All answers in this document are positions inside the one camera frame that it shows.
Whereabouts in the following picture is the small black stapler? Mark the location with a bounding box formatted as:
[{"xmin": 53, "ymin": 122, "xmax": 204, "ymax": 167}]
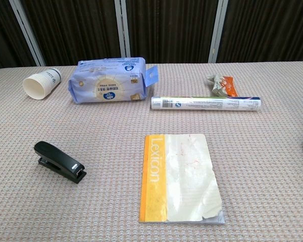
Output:
[{"xmin": 33, "ymin": 141, "xmax": 87, "ymax": 184}]

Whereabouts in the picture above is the blue tissue pack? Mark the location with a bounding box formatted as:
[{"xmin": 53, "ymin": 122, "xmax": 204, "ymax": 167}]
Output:
[{"xmin": 67, "ymin": 56, "xmax": 159, "ymax": 104}]

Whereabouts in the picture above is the grey partition post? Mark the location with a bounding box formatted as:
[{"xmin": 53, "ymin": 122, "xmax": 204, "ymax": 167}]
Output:
[
  {"xmin": 114, "ymin": 0, "xmax": 131, "ymax": 58},
  {"xmin": 208, "ymin": 0, "xmax": 229, "ymax": 63},
  {"xmin": 9, "ymin": 0, "xmax": 45, "ymax": 67}
]

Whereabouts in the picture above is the beige woven tablecloth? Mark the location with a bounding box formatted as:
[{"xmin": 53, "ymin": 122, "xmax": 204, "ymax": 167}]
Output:
[{"xmin": 0, "ymin": 60, "xmax": 303, "ymax": 242}]

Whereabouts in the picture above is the orange snack packet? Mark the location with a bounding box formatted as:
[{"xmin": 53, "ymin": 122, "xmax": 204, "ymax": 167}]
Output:
[{"xmin": 221, "ymin": 76, "xmax": 239, "ymax": 98}]

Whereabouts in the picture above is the yellow white Lexicon notebook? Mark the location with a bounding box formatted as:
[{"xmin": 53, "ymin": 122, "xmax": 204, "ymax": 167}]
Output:
[{"xmin": 138, "ymin": 134, "xmax": 226, "ymax": 224}]

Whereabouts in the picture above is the white paper cup stack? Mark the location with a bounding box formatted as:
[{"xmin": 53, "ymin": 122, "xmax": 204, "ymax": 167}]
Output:
[{"xmin": 23, "ymin": 68, "xmax": 62, "ymax": 101}]

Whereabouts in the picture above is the plastic wrap roll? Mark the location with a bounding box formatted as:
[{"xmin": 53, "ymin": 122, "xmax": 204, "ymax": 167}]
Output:
[{"xmin": 151, "ymin": 95, "xmax": 264, "ymax": 112}]

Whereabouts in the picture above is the dark brown curtain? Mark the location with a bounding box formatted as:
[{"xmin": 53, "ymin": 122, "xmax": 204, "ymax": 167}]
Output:
[{"xmin": 0, "ymin": 0, "xmax": 303, "ymax": 72}]

